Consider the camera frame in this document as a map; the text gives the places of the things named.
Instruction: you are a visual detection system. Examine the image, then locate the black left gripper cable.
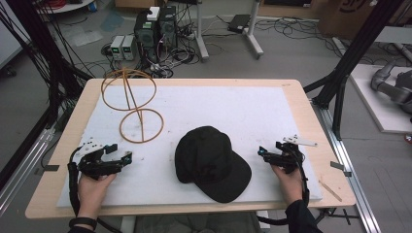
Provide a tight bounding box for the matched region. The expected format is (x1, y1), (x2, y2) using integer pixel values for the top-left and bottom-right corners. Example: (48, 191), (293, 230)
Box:
(66, 146), (83, 217)

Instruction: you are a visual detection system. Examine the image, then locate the flat black box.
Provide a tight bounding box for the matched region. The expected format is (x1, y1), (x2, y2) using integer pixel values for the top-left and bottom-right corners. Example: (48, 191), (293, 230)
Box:
(226, 14), (252, 34)

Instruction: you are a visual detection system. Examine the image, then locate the thin wooden stick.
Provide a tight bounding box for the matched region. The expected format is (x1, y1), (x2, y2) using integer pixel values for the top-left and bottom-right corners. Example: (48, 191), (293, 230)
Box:
(318, 179), (343, 203)

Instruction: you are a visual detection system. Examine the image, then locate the aluminium rail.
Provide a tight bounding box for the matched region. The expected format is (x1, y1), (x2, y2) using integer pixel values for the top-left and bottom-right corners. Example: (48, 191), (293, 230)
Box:
(311, 99), (383, 233)
(0, 126), (56, 216)

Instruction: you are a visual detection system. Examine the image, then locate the white floor board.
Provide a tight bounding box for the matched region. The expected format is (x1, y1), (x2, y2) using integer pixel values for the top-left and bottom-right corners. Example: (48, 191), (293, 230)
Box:
(349, 63), (412, 135)

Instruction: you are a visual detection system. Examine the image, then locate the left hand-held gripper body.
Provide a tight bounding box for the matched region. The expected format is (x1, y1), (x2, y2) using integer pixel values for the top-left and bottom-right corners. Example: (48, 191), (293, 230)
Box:
(77, 138), (124, 181)

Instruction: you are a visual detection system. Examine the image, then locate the black wristband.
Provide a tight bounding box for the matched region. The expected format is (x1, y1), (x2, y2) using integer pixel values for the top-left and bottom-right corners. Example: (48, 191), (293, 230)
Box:
(68, 216), (98, 231)

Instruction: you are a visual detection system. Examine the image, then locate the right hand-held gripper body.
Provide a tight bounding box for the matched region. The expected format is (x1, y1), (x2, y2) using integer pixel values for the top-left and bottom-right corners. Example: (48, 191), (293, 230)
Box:
(273, 133), (319, 175)

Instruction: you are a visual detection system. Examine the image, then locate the white foam mat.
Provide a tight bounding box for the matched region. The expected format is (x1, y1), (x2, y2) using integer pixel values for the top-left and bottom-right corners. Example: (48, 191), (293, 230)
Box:
(55, 84), (324, 209)

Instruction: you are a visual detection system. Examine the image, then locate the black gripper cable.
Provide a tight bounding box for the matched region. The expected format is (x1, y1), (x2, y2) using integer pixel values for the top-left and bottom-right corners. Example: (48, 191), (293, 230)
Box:
(296, 151), (311, 206)
(66, 146), (83, 217)

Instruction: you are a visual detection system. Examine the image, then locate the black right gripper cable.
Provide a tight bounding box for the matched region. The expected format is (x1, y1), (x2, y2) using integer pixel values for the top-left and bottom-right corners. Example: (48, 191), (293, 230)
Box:
(296, 151), (311, 206)

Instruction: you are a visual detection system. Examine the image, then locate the black metal frame stand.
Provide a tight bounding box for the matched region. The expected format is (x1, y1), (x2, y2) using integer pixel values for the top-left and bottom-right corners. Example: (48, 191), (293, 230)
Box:
(303, 0), (397, 141)
(0, 0), (93, 192)

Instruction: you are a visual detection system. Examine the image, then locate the person's left hand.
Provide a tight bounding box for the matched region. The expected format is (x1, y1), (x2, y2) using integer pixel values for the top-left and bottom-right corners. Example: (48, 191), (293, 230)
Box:
(77, 173), (118, 220)

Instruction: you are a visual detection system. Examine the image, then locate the white box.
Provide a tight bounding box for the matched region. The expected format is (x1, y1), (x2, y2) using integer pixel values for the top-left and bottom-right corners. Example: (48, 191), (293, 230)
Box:
(146, 6), (161, 22)

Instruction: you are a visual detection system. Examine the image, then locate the person's right hand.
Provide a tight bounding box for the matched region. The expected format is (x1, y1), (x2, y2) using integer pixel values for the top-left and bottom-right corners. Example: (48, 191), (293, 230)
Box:
(270, 164), (305, 206)

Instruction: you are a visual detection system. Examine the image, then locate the black computer tower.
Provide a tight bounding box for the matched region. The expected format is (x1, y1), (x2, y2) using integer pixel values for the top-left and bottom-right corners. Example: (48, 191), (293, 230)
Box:
(157, 5), (179, 50)
(133, 9), (160, 65)

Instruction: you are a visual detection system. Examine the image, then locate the grey bench power supply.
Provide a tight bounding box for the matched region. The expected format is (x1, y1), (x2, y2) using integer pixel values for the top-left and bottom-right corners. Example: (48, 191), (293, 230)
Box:
(109, 35), (126, 61)
(121, 34), (137, 62)

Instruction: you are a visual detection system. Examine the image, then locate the white desk leg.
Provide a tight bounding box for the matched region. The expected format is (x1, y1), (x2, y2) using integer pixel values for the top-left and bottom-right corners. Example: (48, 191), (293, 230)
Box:
(193, 0), (210, 63)
(244, 0), (264, 60)

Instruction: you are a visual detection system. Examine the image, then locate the cardboard box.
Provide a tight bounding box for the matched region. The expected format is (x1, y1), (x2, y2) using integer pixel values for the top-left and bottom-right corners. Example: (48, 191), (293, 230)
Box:
(318, 0), (412, 41)

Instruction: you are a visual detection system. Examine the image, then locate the person's lap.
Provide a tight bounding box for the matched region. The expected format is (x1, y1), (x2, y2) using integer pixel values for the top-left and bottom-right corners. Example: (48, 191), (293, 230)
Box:
(133, 211), (264, 233)

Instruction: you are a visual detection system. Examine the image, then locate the tangle of floor cables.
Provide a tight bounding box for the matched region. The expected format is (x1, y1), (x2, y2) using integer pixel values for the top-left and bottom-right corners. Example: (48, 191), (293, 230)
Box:
(100, 6), (208, 80)

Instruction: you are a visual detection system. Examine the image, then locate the black baseball cap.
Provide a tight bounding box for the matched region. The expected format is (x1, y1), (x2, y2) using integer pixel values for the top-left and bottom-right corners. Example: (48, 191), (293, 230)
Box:
(174, 125), (253, 205)

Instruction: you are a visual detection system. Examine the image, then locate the orange wire ring stand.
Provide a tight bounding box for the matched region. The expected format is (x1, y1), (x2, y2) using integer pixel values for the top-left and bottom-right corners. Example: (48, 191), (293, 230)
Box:
(100, 67), (165, 145)

